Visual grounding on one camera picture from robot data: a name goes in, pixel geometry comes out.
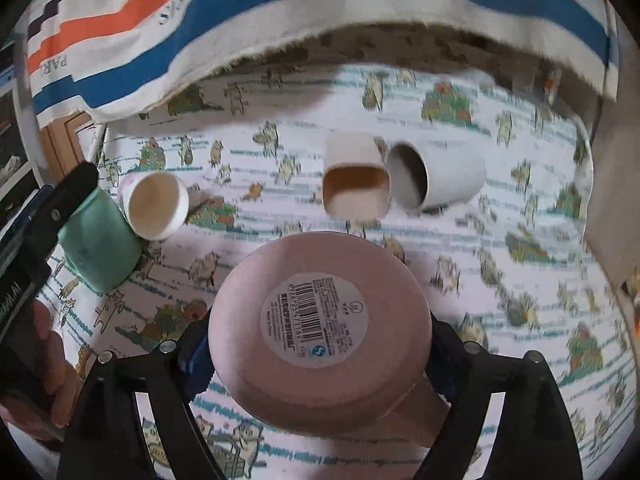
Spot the pink ceramic mug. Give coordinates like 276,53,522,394
208,232,448,448

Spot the white pink paper cup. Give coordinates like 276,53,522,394
118,171,190,242

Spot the shelf with storage boxes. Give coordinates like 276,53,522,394
1,39,42,222

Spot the beige square cup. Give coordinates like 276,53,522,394
321,131,390,221

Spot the striped Paris cloth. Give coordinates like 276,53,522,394
26,0,620,126

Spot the person's left hand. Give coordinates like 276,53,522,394
1,299,81,442

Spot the wooden bed side board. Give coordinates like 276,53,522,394
581,44,640,291

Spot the mint green cup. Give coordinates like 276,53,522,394
58,188,142,294

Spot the cat print bed sheet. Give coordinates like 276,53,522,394
34,24,637,480

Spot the grey cylindrical cup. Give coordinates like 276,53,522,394
386,142,486,211

